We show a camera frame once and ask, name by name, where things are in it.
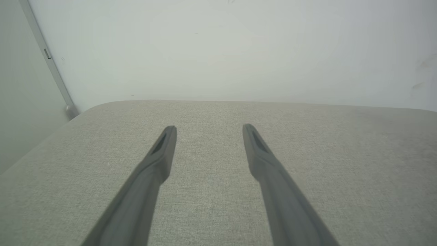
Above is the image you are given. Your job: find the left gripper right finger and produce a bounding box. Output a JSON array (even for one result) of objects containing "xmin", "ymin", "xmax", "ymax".
[{"xmin": 242, "ymin": 124, "xmax": 340, "ymax": 246}]

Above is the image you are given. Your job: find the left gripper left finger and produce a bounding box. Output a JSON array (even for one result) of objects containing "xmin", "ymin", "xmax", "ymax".
[{"xmin": 81, "ymin": 125, "xmax": 177, "ymax": 246}]

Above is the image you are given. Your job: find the grey fabric sofa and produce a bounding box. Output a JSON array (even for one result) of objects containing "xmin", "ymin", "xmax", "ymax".
[{"xmin": 0, "ymin": 100, "xmax": 437, "ymax": 246}]

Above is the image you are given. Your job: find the grey metal frame strip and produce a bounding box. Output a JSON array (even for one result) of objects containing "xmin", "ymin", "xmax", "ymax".
[{"xmin": 19, "ymin": 0, "xmax": 81, "ymax": 121}]

